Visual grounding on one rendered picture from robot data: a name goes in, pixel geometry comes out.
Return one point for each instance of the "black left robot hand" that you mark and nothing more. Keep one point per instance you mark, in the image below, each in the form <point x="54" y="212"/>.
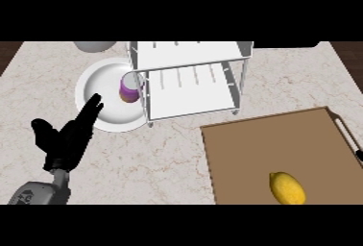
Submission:
<point x="70" y="134"/>

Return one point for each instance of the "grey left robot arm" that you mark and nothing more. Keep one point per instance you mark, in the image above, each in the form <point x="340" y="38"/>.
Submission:
<point x="44" y="192"/>

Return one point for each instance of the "brown wooden tray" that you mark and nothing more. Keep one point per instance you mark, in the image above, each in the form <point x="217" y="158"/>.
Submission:
<point x="278" y="153"/>

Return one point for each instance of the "yellow lemon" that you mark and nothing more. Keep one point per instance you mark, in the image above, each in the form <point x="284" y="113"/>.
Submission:
<point x="286" y="188"/>

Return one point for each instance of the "white round plate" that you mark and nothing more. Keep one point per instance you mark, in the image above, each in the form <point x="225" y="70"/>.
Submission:
<point x="106" y="93"/>

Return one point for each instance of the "purple can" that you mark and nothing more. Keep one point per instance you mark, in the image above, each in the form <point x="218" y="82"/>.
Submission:
<point x="128" y="91"/>

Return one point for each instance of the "grey round bowl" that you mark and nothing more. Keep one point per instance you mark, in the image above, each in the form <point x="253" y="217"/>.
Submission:
<point x="94" y="45"/>

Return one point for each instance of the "black appliance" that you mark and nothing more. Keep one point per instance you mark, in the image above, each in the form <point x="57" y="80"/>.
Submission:
<point x="284" y="44"/>

